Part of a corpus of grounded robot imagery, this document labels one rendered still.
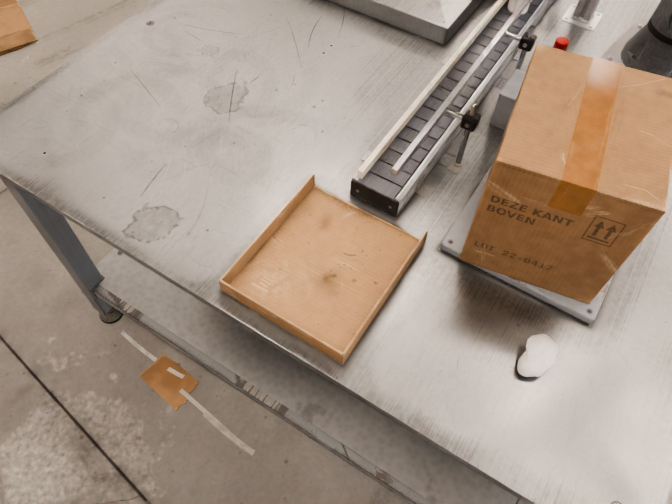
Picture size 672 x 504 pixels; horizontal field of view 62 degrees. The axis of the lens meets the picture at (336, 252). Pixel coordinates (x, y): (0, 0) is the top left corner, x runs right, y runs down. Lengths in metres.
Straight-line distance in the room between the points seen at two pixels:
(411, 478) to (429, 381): 0.61
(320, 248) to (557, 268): 0.42
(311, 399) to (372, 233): 0.64
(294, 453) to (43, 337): 0.92
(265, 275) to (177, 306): 0.74
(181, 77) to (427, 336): 0.86
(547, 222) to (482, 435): 0.35
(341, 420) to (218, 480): 0.43
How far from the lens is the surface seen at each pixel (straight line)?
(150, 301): 1.78
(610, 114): 0.99
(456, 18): 1.56
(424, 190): 1.17
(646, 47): 1.48
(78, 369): 2.01
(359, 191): 1.13
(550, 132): 0.93
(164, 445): 1.84
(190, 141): 1.28
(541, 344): 1.00
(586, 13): 1.73
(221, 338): 1.68
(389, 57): 1.48
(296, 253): 1.06
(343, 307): 1.00
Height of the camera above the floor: 1.72
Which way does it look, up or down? 56 degrees down
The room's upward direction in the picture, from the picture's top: 2 degrees clockwise
